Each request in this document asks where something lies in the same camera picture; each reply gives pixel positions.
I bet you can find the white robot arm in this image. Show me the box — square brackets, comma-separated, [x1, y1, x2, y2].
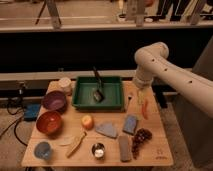
[133, 42, 213, 118]

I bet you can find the small metal cup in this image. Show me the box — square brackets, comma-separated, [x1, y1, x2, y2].
[91, 143, 105, 159]

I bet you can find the white paper cup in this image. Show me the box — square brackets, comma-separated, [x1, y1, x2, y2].
[58, 77, 72, 95]

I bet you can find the blue cup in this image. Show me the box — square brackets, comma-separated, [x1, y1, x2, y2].
[34, 141, 52, 160]

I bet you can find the blue rectangular sponge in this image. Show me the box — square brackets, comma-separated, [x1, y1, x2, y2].
[122, 115, 138, 135]

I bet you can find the dark grape bunch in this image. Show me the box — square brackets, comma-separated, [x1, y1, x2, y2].
[131, 128, 152, 159]

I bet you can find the black spatula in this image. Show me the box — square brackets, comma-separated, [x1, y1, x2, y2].
[93, 68, 104, 102]

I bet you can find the grey blue triangular sponge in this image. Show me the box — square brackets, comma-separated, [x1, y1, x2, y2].
[95, 122, 117, 139]

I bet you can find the grey brown long block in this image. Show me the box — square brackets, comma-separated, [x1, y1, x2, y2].
[118, 135, 131, 162]

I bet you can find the green plastic tray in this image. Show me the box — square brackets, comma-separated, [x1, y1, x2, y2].
[72, 76, 124, 111]

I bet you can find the apple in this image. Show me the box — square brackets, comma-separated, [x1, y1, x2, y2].
[81, 115, 94, 130]

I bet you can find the wooden spoon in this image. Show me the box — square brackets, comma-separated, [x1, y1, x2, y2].
[65, 132, 87, 158]

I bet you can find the purple bowl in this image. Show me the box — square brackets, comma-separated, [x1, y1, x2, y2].
[42, 90, 67, 111]

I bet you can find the beige plastic spoon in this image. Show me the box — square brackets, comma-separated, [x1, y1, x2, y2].
[59, 138, 74, 146]

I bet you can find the red bowl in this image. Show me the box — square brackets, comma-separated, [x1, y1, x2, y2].
[36, 111, 62, 135]

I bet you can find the blue box on floor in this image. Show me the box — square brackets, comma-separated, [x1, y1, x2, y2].
[24, 104, 40, 121]

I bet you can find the black cable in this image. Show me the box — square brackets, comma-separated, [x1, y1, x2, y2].
[0, 96, 28, 147]

